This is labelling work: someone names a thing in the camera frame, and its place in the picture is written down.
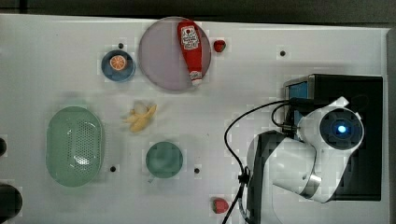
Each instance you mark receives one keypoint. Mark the black toaster oven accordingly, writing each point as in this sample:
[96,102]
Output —
[362,179]

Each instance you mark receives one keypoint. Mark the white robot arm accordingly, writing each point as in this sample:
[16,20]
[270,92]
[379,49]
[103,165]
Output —
[310,165]

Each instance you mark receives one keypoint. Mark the green round cup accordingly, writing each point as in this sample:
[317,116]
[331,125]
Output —
[164,160]

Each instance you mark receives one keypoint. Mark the peeled toy banana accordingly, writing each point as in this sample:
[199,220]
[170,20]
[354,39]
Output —
[140,116]

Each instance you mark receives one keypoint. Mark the grey round plate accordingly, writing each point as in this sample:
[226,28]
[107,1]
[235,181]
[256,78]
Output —
[161,60]

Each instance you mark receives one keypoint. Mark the red toy strawberry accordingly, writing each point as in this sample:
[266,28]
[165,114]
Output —
[219,45]
[220,206]

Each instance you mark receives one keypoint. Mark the red ketchup bottle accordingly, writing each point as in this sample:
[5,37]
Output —
[191,47]

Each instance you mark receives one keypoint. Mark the blue small bowl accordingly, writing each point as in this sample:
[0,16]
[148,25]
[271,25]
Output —
[118,76]

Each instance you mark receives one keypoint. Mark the orange slice toy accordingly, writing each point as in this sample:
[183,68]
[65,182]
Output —
[118,62]

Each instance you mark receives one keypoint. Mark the green perforated basket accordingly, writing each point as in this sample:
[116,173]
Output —
[74,146]

